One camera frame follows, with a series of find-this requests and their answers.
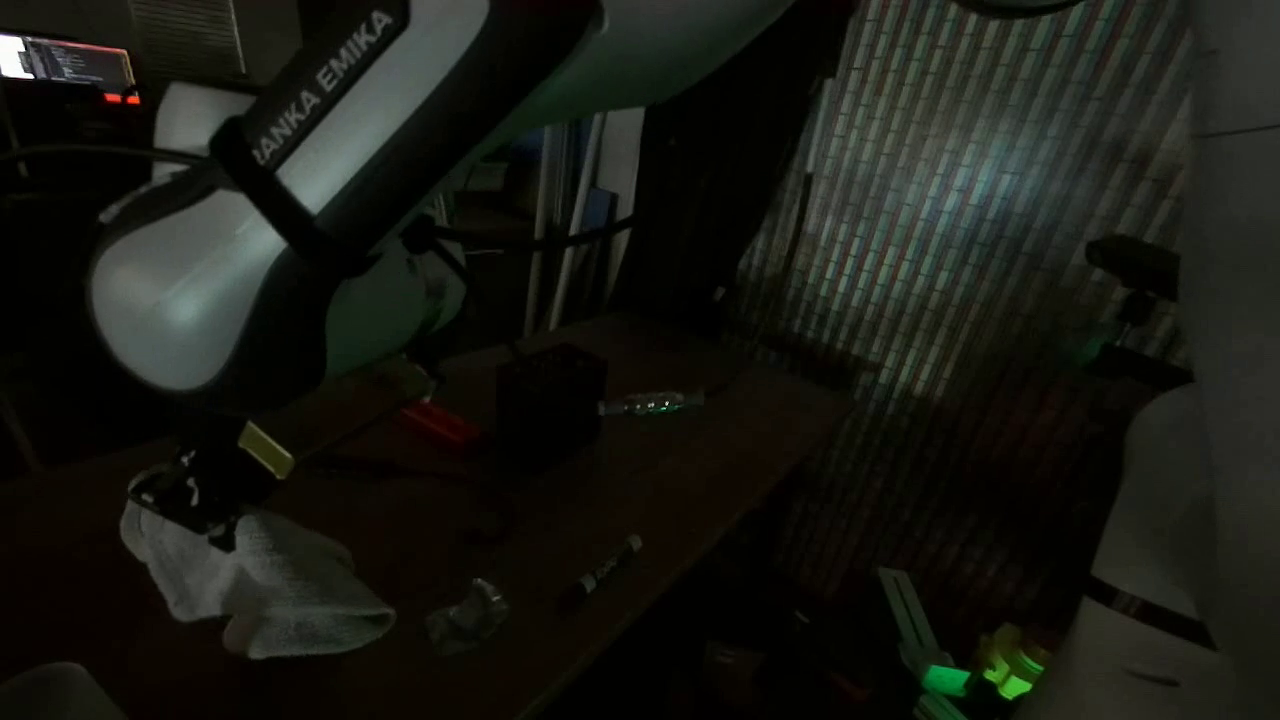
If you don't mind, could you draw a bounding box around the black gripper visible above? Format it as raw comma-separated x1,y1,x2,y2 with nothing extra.
127,418,280,549

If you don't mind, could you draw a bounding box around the white waffle towel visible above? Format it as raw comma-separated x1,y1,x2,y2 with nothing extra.
116,493,400,663

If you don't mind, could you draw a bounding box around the black mesh box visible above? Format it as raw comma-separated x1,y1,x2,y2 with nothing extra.
492,339,612,471

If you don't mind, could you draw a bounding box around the red stapler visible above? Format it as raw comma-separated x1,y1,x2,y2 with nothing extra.
395,397,480,450

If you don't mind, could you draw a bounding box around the crumpled clear plastic wrapper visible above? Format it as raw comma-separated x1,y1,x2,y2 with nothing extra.
425,572,515,660

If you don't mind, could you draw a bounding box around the lit monitor screen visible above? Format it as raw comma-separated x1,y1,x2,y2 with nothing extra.
0,26,143,111

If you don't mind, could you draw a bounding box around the green glowing device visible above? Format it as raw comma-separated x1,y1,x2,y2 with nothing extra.
917,618,1051,707

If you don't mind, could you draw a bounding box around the black stool seat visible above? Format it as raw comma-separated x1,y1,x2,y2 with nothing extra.
1086,233,1184,309

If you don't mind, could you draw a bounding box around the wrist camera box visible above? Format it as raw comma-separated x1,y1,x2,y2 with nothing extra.
232,416,301,483

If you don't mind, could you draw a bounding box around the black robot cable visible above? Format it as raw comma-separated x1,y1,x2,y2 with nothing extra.
395,212,640,265

